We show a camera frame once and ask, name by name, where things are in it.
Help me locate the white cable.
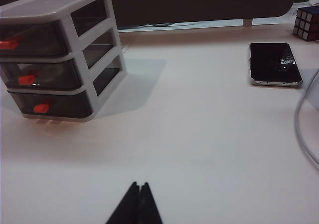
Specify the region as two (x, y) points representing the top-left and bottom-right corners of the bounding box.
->
(294, 68), (319, 165)

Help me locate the brown desk partition panel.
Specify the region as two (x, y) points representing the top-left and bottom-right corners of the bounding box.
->
(107, 0), (296, 28)

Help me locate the black Rubik's cube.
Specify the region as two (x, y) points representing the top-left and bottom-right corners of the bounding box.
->
(293, 6), (319, 42)

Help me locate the smoky drawer with red handle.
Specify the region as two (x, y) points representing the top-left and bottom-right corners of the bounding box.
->
(0, 58), (84, 91)
(7, 88), (93, 119)
(0, 19), (69, 59)

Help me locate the black smartphone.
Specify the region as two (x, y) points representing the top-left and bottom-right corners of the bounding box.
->
(249, 42), (304, 87)

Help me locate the white plastic drawer cabinet frame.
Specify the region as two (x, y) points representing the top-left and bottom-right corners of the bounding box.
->
(0, 0), (128, 123)

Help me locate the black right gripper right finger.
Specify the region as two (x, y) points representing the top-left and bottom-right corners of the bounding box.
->
(136, 182), (164, 224)

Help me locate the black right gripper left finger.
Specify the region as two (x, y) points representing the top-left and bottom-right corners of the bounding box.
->
(106, 181), (141, 224)

